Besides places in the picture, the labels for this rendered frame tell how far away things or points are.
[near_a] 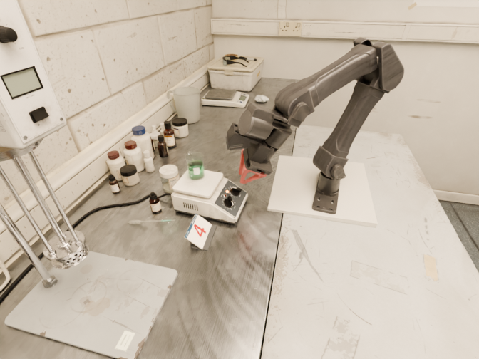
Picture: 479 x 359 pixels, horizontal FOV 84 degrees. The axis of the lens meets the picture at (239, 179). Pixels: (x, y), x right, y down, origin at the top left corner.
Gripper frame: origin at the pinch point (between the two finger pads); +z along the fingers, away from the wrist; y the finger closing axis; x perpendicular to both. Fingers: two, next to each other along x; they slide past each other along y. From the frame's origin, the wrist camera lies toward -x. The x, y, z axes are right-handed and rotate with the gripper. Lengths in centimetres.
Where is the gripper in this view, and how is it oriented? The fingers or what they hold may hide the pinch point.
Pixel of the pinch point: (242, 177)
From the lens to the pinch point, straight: 76.7
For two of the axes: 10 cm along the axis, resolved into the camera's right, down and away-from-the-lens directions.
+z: -4.8, 6.2, 6.2
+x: 8.7, 2.6, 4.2
